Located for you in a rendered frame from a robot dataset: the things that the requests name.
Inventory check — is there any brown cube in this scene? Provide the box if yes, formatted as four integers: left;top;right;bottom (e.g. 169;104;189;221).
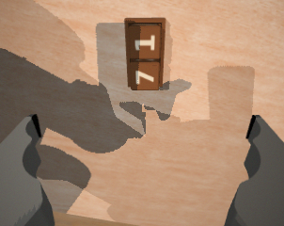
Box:
128;24;162;59
130;59;160;90

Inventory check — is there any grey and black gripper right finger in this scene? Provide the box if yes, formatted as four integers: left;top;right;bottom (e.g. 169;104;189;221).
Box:
224;115;284;226

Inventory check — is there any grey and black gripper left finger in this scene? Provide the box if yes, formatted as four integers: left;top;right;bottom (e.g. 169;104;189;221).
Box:
0;114;55;226

